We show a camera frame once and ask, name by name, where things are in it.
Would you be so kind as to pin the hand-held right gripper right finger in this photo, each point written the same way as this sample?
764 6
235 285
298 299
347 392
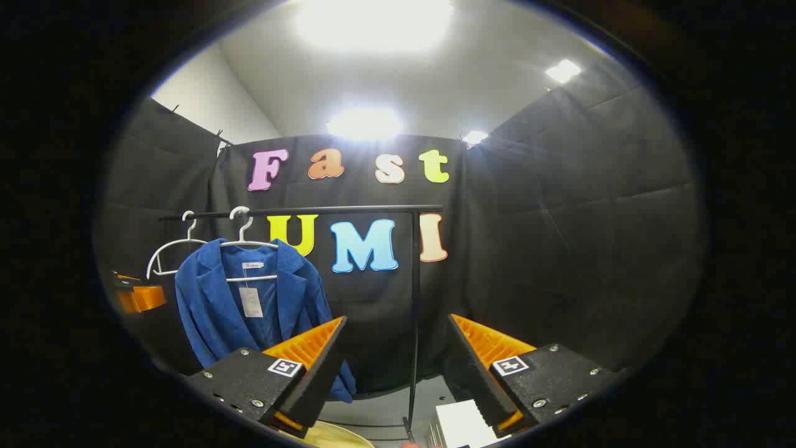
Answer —
472 379

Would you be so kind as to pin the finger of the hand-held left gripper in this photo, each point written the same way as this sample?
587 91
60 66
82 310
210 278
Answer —
143 297

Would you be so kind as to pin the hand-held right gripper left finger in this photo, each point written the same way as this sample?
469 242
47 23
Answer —
320 379

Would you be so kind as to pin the cream fabric laundry hamper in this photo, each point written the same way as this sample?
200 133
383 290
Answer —
336 438

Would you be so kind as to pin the white plastic clothes hanger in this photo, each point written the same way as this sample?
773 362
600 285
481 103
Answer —
261 277
186 241

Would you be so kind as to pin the black metal clothes rack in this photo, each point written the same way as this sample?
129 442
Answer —
342 210

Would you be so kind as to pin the black backdrop cloth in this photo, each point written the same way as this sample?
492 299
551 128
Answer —
559 249

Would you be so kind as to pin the ceiling light panel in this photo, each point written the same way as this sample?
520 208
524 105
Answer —
476 137
563 71
373 25
364 124

